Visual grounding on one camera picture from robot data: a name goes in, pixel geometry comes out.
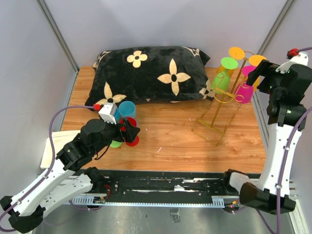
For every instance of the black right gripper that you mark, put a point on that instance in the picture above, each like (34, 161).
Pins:
(265, 68)

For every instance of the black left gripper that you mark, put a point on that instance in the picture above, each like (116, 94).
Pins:
(131, 131)

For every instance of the red wine glass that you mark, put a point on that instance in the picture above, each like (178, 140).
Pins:
(129, 131)

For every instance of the blue wine glass front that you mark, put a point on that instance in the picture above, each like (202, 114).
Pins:
(117, 115)

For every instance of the blue wine glass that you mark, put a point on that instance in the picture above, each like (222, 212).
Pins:
(127, 109)
(117, 115)

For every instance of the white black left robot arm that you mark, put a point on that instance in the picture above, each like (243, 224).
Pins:
(28, 208)

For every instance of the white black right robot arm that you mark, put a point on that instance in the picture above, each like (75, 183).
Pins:
(286, 85)

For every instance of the orange wine glass back right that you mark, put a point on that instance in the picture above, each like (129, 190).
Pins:
(255, 60)

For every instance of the orange wine glass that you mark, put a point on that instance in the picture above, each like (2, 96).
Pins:
(236, 53)
(255, 60)

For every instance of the pink wine glass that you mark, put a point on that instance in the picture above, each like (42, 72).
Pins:
(243, 91)

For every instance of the orange wine glass back left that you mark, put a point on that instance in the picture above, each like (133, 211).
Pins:
(236, 53)

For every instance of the green wine glass left row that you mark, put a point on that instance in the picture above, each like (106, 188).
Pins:
(222, 78)

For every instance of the black floral plush pillow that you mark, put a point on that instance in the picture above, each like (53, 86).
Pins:
(150, 74)

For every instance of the white folded cloth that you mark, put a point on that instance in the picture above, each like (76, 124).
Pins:
(59, 140)

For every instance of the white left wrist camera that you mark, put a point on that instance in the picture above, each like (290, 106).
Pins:
(107, 113)

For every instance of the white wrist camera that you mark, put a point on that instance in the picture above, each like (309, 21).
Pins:
(302, 58)
(107, 113)

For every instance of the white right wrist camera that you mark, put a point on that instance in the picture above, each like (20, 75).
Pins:
(302, 58)

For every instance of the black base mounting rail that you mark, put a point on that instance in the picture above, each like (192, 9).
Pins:
(165, 188)

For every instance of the gold wire glass rack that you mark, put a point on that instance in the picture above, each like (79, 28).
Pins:
(216, 119)

